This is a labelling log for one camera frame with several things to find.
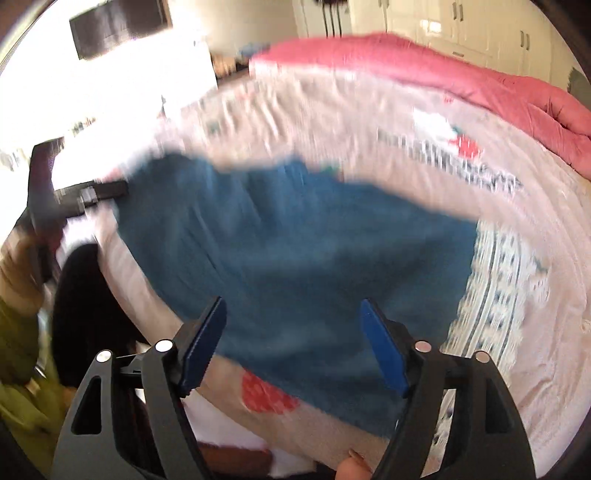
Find red quilt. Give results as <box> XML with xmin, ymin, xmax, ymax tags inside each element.
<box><xmin>249</xmin><ymin>32</ymin><xmax>591</xmax><ymax>178</ymax></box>

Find person's left hand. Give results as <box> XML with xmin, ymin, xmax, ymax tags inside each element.
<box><xmin>0</xmin><ymin>235</ymin><xmax>46</xmax><ymax>317</ymax></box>

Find black wall television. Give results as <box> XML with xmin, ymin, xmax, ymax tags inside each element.
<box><xmin>69</xmin><ymin>0</ymin><xmax>174</xmax><ymax>61</ymax></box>

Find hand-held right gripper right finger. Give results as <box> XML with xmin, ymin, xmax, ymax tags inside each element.
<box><xmin>360</xmin><ymin>298</ymin><xmax>536</xmax><ymax>480</ymax></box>

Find person's right hand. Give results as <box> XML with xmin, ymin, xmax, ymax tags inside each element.
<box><xmin>336</xmin><ymin>449</ymin><xmax>373</xmax><ymax>480</ymax></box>

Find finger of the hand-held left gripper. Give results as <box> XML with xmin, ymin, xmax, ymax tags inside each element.
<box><xmin>83</xmin><ymin>180</ymin><xmax>130</xmax><ymax>215</ymax></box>

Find pink printed bedsheet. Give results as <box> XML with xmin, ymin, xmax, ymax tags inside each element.
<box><xmin>95</xmin><ymin>62</ymin><xmax>591</xmax><ymax>480</ymax></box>

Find dark cloth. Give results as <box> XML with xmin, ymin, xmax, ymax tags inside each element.
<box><xmin>50</xmin><ymin>244</ymin><xmax>153</xmax><ymax>389</ymax></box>

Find blue denim pants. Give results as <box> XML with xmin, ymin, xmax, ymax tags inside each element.
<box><xmin>113</xmin><ymin>154</ymin><xmax>478</xmax><ymax>437</ymax></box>

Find white wardrobe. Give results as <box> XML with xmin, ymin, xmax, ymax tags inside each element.
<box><xmin>291</xmin><ymin>0</ymin><xmax>555</xmax><ymax>88</ymax></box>

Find person's left forearm green sleeve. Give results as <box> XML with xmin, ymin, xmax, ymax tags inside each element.
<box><xmin>0</xmin><ymin>300</ymin><xmax>77</xmax><ymax>462</ymax></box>

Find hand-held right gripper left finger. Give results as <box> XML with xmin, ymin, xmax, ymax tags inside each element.
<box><xmin>51</xmin><ymin>295</ymin><xmax>227</xmax><ymax>480</ymax></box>

